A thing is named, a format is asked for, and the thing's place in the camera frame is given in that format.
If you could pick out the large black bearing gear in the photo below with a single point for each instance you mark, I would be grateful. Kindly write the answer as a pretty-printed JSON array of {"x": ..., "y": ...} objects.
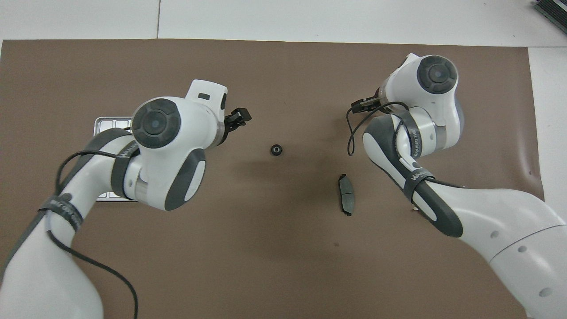
[{"x": 276, "y": 149}]

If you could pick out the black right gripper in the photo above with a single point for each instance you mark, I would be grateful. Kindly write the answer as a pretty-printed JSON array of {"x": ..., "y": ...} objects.
[{"x": 367, "y": 105}]

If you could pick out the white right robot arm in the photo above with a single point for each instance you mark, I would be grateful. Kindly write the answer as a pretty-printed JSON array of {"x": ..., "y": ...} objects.
[{"x": 509, "y": 221}]

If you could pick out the long dark grey brake pad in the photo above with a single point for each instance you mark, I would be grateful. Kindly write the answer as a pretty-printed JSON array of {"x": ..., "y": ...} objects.
[{"x": 347, "y": 195}]

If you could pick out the dark ribbed grey device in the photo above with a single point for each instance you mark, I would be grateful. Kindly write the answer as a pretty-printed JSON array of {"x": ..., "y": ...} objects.
[{"x": 553, "y": 11}]

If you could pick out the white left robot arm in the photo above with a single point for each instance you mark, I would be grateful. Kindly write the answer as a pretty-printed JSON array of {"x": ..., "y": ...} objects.
[{"x": 177, "y": 141}]

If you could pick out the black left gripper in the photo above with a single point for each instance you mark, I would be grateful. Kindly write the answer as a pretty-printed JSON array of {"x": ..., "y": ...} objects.
[{"x": 227, "y": 128}]

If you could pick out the brown paper table mat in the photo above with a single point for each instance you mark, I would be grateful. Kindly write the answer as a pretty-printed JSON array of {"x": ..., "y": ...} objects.
[{"x": 283, "y": 266}]

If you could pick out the grey metal tray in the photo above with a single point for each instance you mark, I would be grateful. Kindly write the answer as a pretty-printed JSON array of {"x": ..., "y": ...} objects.
[{"x": 110, "y": 124}]

